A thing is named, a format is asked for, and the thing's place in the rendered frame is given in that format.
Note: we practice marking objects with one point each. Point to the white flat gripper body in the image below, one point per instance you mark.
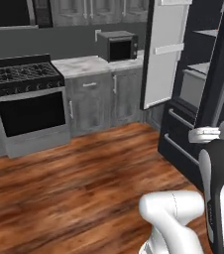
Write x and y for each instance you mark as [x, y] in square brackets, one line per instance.
[204, 135]

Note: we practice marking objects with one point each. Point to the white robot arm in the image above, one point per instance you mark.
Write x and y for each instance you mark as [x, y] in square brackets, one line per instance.
[170, 211]

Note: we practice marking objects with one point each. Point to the black fridge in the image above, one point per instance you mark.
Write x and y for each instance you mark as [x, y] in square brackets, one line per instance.
[183, 155]

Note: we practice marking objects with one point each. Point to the grey fridge crisper drawer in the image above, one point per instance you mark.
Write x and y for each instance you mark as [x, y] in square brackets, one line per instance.
[191, 89]

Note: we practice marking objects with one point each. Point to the grey fridge shelf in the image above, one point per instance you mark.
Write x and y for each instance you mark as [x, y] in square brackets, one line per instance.
[207, 32]
[200, 67]

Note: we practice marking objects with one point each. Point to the fridge door with white lining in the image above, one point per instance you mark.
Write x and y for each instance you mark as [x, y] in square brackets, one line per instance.
[165, 76]

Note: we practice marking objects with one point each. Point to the black fridge door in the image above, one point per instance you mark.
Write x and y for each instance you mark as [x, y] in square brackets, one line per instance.
[221, 39]

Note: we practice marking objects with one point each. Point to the black freezer drawer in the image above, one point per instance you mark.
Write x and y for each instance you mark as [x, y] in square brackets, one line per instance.
[173, 158]
[180, 110]

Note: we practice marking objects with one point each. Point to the black countertop microwave oven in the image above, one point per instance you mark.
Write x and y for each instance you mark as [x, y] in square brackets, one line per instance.
[120, 46]

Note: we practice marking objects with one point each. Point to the black and silver stove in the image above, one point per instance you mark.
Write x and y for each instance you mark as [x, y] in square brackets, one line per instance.
[31, 112]

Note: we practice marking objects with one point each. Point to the black range hood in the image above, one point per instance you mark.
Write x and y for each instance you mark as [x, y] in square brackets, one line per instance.
[10, 13]

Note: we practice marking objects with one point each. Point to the white wall socket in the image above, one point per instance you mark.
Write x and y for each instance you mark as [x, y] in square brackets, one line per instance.
[97, 35]

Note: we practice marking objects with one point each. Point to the grey wall cupboards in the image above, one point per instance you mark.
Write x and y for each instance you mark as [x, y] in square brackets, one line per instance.
[97, 11]

